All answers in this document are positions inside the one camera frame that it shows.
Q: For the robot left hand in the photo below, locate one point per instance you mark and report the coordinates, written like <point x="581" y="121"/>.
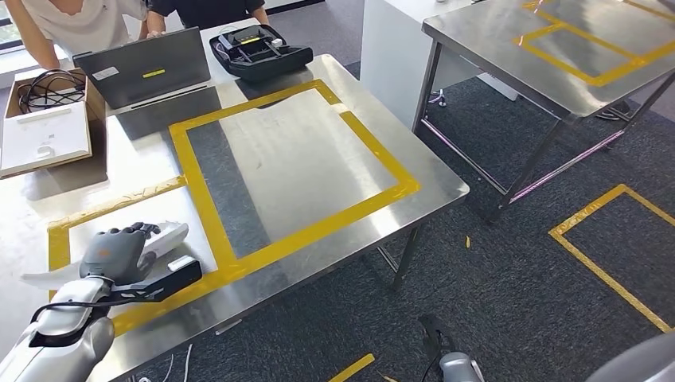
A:
<point x="113" y="255"/>

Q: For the person's hand on laptop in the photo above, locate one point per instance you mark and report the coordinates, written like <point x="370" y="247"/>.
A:
<point x="155" y="33"/>

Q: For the white moulded plastic part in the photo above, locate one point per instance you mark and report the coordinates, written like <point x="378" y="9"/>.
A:
<point x="168" y="237"/>

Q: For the robot grey shoulder shell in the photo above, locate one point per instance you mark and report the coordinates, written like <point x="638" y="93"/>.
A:
<point x="638" y="364"/>

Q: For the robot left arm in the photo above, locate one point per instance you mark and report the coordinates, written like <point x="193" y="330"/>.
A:
<point x="58" y="343"/>

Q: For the person's right forearm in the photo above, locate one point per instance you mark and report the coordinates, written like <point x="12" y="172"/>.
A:
<point x="34" y="37"/>

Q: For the grey laptop computer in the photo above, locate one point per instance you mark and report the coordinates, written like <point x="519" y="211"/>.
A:
<point x="147" y="71"/>

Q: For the person in black shirt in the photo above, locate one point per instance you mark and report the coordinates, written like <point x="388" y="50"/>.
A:
<point x="205" y="10"/>

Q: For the yellow table tape rectangle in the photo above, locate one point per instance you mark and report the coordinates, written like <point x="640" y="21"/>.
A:
<point x="58" y="248"/>

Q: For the brown cardboard box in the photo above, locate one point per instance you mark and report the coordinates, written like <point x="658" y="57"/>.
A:
<point x="97" y="111"/>

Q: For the open black zip case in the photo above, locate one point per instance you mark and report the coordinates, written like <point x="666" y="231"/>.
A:
<point x="258" y="55"/>

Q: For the grey floor socket box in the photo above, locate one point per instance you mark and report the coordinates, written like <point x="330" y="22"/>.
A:
<point x="228" y="327"/>

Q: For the white flat box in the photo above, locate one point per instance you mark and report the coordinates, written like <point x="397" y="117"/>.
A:
<point x="45" y="137"/>

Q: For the stainless steel work table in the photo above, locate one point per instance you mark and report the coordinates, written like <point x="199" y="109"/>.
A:
<point x="474" y="31"/>
<point x="316" y="158"/>

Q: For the white square pillar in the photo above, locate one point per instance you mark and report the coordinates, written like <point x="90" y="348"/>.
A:
<point x="390" y="53"/>

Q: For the yellow floor tape square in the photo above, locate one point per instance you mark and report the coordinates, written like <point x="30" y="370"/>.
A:
<point x="580" y="216"/>
<point x="350" y="368"/>

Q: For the chrome chair base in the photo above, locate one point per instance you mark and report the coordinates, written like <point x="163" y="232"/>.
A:
<point x="437" y="98"/>

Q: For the chrome stanchion base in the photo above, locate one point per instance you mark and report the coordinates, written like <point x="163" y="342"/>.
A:
<point x="614" y="112"/>

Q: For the black left wrist camera bracket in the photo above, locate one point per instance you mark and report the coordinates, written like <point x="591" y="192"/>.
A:
<point x="174" y="279"/>

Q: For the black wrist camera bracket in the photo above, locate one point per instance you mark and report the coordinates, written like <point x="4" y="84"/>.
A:
<point x="174" y="279"/>
<point x="435" y="329"/>

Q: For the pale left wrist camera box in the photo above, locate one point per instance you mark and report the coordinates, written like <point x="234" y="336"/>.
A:
<point x="181" y="263"/>

